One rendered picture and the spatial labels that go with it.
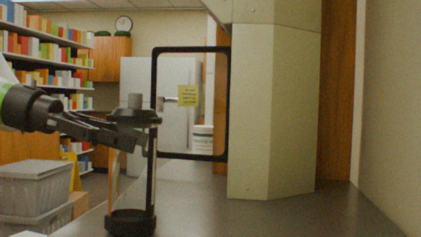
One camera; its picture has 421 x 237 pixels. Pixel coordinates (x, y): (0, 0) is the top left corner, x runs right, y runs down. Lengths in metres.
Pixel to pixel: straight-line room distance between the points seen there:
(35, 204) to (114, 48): 4.06
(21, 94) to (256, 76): 0.58
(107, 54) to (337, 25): 5.60
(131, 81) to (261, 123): 5.28
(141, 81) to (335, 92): 4.97
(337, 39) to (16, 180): 2.44
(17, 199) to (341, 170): 2.39
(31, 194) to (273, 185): 2.30
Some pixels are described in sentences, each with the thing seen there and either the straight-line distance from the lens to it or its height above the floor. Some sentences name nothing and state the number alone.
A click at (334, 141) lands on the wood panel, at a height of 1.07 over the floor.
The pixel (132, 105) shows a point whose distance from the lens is 0.81.
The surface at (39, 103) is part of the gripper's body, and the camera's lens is 0.87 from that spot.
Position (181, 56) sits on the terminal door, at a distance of 1.49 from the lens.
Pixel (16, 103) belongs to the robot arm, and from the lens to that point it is 0.88.
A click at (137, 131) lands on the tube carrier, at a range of 0.78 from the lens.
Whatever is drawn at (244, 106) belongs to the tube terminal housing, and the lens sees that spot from 1.12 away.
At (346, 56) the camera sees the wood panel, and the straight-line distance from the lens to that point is 1.52.
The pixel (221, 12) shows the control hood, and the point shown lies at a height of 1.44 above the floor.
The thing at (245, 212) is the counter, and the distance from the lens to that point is 1.02.
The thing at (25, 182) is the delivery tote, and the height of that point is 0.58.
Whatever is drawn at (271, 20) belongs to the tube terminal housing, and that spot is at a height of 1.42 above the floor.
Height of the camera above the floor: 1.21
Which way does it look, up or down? 3 degrees down
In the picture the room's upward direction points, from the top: 2 degrees clockwise
